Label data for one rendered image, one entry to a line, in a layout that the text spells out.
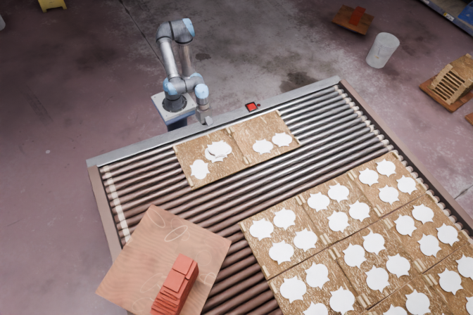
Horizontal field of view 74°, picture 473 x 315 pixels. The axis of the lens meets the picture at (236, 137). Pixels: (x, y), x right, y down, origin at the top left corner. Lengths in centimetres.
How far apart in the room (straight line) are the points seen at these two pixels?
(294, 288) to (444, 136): 296
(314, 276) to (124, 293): 99
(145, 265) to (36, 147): 218
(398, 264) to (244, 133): 124
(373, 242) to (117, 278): 143
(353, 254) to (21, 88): 368
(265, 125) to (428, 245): 126
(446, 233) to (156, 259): 173
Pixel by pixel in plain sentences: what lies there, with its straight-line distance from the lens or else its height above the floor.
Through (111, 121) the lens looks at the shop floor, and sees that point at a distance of 357.
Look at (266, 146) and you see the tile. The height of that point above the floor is 94.
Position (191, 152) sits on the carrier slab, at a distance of 212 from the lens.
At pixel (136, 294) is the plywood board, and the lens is 175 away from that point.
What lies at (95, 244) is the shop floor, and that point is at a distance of 299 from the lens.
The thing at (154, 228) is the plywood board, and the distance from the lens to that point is 181.
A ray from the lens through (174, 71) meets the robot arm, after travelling 190.
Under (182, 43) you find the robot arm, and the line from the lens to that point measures 209.
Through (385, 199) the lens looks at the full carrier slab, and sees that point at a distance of 227.
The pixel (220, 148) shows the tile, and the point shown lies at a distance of 209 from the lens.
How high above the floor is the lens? 275
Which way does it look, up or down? 56 degrees down
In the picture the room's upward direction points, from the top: 9 degrees clockwise
